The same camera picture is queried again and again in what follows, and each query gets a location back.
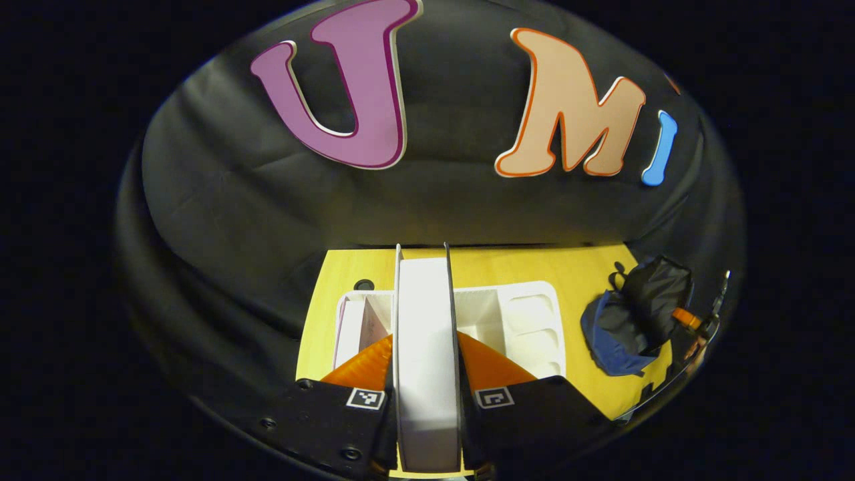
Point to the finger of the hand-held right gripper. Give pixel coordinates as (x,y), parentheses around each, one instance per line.
(686,318)

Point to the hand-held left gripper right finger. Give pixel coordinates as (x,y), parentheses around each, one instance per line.
(528,421)

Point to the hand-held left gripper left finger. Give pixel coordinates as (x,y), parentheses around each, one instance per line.
(334,427)

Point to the blue schoolbag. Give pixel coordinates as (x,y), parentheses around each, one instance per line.
(614,341)

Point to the white plastic bookshelf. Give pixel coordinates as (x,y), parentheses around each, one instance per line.
(528,334)

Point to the black round desk grommet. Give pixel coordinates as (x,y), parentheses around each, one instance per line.
(363,284)

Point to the black backdrop cloth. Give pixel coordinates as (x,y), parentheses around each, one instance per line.
(234,200)

